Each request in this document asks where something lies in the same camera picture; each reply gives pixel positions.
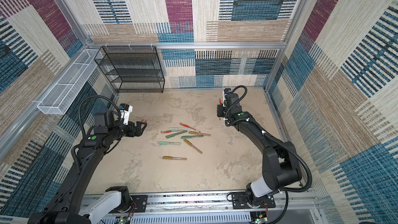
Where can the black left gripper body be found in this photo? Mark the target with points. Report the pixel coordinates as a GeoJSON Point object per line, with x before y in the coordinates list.
{"type": "Point", "coordinates": [130, 130]}

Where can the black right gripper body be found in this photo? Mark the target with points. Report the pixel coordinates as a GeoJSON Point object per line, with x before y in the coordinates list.
{"type": "Point", "coordinates": [221, 110]}

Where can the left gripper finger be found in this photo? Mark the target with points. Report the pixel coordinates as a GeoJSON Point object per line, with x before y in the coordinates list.
{"type": "Point", "coordinates": [138, 132]}
{"type": "Point", "coordinates": [140, 125]}

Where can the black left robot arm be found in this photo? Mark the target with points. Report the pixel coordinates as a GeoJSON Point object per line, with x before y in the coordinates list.
{"type": "Point", "coordinates": [65, 206]}

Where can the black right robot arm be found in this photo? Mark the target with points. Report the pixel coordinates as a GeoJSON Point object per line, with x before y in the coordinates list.
{"type": "Point", "coordinates": [279, 167]}

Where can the dark green pen left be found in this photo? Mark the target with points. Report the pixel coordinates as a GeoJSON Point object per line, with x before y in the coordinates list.
{"type": "Point", "coordinates": [176, 134]}

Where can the dark green pen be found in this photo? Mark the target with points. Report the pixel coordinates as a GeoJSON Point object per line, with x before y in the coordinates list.
{"type": "Point", "coordinates": [192, 136]}
{"type": "Point", "coordinates": [176, 134]}

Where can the brown pen upper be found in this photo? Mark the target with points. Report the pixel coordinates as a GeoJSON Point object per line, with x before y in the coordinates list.
{"type": "Point", "coordinates": [198, 133]}

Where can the dark green pen right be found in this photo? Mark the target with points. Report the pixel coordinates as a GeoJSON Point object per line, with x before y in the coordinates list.
{"type": "Point", "coordinates": [192, 136]}

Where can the brown pen diagonal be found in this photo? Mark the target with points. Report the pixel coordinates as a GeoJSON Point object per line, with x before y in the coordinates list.
{"type": "Point", "coordinates": [191, 145]}

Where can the light green marker lower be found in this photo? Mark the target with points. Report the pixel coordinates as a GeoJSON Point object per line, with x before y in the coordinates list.
{"type": "Point", "coordinates": [169, 143]}

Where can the gold marker bottom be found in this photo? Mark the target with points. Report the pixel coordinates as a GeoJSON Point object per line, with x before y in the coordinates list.
{"type": "Point", "coordinates": [173, 158]}

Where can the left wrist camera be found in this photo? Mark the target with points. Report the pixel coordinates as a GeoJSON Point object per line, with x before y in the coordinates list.
{"type": "Point", "coordinates": [126, 110]}

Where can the black wire mesh shelf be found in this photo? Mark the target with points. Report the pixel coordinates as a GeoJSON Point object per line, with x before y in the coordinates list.
{"type": "Point", "coordinates": [131, 69]}

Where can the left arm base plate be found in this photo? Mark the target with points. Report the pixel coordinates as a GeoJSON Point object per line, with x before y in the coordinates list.
{"type": "Point", "coordinates": [136, 204]}

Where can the white wire mesh basket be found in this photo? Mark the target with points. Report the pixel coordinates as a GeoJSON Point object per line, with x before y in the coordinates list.
{"type": "Point", "coordinates": [61, 96]}

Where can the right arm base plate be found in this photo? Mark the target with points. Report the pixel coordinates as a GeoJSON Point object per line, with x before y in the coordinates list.
{"type": "Point", "coordinates": [243, 200]}

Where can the aluminium front rail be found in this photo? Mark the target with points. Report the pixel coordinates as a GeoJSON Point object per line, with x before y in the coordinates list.
{"type": "Point", "coordinates": [218, 207]}

